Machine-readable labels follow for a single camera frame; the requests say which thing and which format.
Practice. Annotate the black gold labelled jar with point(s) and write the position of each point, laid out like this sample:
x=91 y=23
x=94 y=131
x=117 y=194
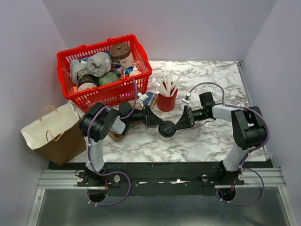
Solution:
x=85 y=80

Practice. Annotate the white paper coffee cup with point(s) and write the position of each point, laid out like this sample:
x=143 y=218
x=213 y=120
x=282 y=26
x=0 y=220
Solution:
x=166 y=136

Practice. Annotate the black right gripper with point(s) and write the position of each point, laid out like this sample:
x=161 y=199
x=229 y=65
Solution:
x=185 y=122

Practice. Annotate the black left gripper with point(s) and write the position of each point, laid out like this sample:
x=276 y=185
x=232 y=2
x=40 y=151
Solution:
x=150 y=118

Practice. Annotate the grey crumpled bag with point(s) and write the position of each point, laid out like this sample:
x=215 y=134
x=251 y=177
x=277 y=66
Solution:
x=97 y=65

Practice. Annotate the green round melon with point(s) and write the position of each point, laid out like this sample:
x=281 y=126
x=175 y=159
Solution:
x=107 y=78

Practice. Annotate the small white pump bottle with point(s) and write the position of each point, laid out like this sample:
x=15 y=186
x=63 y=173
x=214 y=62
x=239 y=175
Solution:
x=134 y=71

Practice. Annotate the blue white can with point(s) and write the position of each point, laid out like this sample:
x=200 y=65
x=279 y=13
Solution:
x=119 y=70

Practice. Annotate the cardboard cup carrier tray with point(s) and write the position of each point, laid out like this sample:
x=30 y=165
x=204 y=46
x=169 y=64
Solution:
x=116 y=137

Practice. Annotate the black plastic cup lid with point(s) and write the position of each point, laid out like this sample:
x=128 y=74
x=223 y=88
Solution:
x=168 y=126

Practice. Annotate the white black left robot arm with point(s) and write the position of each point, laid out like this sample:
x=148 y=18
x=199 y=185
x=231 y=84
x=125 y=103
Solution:
x=98 y=122

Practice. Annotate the blue tan small box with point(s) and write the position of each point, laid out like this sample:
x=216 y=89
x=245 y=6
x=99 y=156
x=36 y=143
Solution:
x=150 y=100

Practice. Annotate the brown paper bag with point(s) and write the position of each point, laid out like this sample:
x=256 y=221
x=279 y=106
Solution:
x=55 y=135

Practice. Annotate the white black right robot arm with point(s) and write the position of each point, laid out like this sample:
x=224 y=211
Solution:
x=248 y=127

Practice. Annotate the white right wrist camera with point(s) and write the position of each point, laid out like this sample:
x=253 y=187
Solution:
x=187 y=99

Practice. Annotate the red ribbed cup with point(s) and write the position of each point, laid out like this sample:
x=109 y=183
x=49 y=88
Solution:
x=166 y=104

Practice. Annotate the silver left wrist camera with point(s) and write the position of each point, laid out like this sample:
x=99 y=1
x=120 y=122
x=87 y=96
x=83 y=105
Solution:
x=142 y=98

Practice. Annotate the brown lidded round container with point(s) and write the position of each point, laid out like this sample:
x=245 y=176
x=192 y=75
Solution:
x=122 y=54

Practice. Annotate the black mounting base rail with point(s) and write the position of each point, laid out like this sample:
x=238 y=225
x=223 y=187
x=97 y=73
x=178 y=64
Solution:
x=150 y=178

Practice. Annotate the red plastic shopping basket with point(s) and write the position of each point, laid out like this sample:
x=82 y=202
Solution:
x=111 y=94

